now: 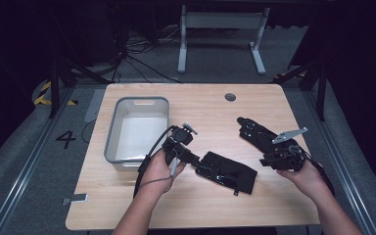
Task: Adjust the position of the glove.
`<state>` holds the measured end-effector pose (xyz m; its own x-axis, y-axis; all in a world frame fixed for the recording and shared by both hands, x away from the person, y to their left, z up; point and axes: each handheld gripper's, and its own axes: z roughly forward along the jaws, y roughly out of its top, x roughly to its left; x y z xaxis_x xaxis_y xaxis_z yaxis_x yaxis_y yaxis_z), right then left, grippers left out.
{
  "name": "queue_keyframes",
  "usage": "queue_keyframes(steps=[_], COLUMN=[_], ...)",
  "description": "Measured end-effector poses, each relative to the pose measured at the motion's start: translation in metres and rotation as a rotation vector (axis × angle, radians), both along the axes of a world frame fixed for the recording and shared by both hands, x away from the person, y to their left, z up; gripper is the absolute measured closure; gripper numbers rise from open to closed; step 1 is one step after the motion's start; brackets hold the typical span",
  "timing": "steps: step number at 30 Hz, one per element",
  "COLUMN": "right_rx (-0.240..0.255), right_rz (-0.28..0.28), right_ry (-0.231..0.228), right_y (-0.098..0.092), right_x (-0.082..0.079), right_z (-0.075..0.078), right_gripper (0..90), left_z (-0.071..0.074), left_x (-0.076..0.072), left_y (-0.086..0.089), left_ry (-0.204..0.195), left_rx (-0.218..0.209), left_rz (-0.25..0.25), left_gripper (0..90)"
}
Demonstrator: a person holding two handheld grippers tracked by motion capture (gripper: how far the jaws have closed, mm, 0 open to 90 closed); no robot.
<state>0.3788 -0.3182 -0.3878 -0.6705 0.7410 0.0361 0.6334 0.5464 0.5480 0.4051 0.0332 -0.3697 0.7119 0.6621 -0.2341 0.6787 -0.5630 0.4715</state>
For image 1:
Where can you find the person's left hand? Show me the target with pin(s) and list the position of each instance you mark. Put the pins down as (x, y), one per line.
(158, 173)

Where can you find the black metal stand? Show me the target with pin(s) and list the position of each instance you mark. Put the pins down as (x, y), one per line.
(319, 81)

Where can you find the grey floor tape patch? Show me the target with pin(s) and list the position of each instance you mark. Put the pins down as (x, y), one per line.
(94, 104)

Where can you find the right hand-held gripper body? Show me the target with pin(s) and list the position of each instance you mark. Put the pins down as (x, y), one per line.
(289, 156)

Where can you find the grey metal floor rail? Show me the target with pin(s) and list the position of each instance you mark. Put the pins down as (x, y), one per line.
(29, 163)
(339, 163)

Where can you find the grey plastic storage bin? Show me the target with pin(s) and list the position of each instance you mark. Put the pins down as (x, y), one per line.
(140, 133)

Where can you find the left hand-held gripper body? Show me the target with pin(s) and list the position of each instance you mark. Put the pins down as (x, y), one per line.
(181, 137)

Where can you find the black tripod stand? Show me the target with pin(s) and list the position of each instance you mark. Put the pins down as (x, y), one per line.
(62, 75)

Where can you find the white metal table frame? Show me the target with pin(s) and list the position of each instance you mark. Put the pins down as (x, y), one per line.
(220, 21)

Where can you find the person's right hand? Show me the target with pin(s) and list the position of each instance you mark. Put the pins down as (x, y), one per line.
(306, 181)

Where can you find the yellow black hazard tape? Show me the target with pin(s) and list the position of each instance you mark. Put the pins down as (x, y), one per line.
(44, 93)

